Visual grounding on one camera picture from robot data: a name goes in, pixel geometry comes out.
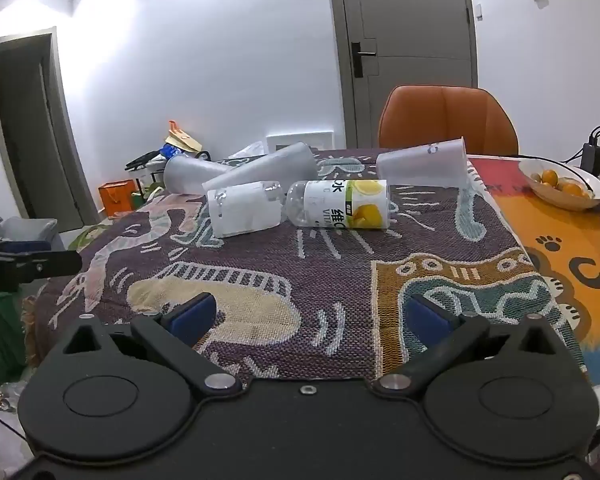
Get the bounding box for white bowl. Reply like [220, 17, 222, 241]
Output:
[518, 158, 600, 211]

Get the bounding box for clear plastic bag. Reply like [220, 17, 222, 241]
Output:
[0, 382, 34, 480]

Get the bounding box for green bag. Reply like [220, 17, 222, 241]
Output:
[0, 292, 32, 392]

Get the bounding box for small frosted plastic cup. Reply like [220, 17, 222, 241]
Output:
[163, 154, 231, 195]

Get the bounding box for tall grey frosted cup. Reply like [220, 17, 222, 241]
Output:
[202, 142, 317, 196]

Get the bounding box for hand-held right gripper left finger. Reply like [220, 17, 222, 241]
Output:
[60, 292, 242, 395]

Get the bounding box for black wire rack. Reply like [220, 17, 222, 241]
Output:
[125, 149, 169, 194]

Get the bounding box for white box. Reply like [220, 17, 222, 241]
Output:
[264, 131, 335, 154]

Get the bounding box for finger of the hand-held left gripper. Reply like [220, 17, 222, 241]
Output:
[9, 249, 84, 282]

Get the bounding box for yellow paper tags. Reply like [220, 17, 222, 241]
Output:
[164, 119, 204, 154]

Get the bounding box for white plastic bag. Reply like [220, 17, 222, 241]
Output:
[228, 140, 269, 161]

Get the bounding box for clear bottle with lemon label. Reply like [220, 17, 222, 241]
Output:
[284, 178, 392, 231]

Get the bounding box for printed woven blanket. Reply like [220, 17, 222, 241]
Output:
[32, 147, 589, 382]

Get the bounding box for black door handle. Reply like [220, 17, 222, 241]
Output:
[350, 40, 377, 79]

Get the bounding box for dark grey door frame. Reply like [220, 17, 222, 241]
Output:
[0, 27, 101, 234]

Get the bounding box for orange paper bag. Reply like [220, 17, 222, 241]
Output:
[98, 179, 137, 219]

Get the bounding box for grey door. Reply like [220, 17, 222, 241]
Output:
[325, 0, 480, 150]

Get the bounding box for orange paw print mat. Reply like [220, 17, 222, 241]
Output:
[467, 155, 600, 387]

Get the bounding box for grey cushion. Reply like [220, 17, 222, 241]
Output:
[0, 189, 64, 254]

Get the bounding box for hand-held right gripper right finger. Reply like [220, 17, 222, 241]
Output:
[377, 293, 557, 394]

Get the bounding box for clear bottle white label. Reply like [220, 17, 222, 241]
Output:
[207, 180, 287, 239]

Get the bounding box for white translucent cup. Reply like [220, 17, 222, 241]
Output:
[376, 136, 469, 192]

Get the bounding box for orange leather chair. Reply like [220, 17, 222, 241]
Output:
[377, 85, 520, 157]

